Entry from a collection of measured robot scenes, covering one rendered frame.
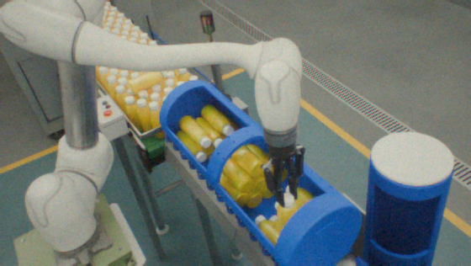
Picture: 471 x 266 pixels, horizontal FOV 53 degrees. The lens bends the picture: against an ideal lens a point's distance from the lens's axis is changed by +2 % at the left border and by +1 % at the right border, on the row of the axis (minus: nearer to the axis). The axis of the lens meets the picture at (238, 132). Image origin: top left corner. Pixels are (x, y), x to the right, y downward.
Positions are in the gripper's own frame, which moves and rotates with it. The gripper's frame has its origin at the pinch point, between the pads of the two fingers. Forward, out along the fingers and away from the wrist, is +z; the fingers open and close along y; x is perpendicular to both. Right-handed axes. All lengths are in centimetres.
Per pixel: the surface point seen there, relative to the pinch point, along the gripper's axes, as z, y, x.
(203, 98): 14, 13, 76
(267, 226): 19.9, -3.4, 8.0
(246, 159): 10.1, 4.0, 28.7
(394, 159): 23, 52, 6
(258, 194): 24.6, 4.2, 24.6
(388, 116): 126, 169, 110
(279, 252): 14.3, -8.2, -5.9
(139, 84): 13, -4, 106
